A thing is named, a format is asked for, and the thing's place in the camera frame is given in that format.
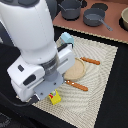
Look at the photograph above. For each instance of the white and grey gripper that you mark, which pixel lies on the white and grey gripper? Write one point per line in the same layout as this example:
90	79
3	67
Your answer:
39	79

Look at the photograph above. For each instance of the yellow box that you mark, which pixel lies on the yellow box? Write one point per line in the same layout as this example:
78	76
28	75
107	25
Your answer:
54	97

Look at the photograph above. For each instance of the beige woven placemat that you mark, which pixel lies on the beige woven placemat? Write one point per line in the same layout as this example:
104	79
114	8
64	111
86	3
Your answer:
77	107

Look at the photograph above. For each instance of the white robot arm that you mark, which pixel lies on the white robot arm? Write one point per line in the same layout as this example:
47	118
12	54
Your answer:
29	25

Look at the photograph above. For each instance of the light blue cup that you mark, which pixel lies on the light blue cup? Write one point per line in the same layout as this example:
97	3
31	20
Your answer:
66	38

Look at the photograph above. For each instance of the beige bowl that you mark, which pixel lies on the beige bowl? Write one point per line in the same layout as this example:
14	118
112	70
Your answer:
124	15

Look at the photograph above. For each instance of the fork with wooden handle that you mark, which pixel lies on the fork with wooden handle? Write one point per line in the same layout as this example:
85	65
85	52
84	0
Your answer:
76	85

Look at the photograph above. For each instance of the round wooden plate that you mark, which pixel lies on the round wooden plate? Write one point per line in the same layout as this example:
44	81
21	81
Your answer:
76	72

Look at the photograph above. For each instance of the black stove burner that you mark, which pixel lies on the black stove burner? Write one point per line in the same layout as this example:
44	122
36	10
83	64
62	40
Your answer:
100	6

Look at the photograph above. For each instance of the dark grey frying pan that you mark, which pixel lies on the dark grey frying pan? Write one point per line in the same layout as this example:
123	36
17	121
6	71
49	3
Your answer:
95	17

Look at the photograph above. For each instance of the dark grey pot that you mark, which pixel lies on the dark grey pot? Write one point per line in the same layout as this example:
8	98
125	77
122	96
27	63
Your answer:
70	9

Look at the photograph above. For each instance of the knife with wooden handle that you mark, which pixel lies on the knife with wooden handle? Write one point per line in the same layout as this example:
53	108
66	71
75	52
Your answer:
90	60

